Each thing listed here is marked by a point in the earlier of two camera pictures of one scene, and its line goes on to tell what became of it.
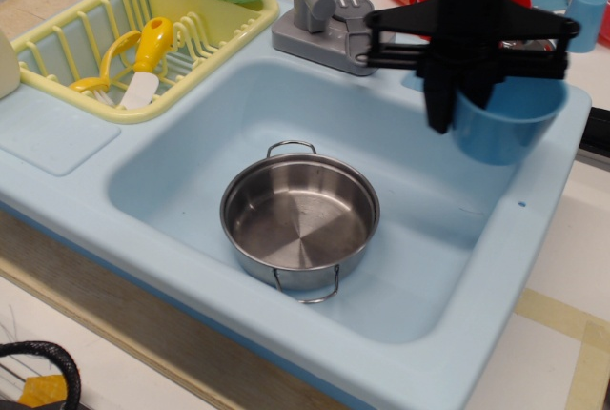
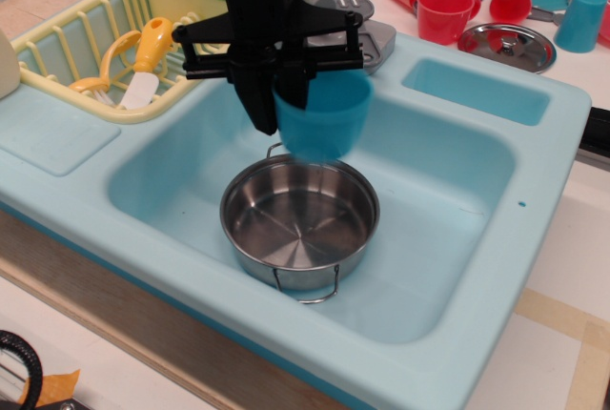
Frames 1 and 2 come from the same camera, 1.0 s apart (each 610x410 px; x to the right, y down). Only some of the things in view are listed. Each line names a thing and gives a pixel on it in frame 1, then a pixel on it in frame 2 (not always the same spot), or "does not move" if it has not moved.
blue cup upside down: (588, 6) does not move
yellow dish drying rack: (122, 51) does not move
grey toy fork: (358, 29) does not move
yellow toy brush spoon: (118, 43) does not move
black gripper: (472, 34) → (268, 35)
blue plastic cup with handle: (515, 122) → (332, 125)
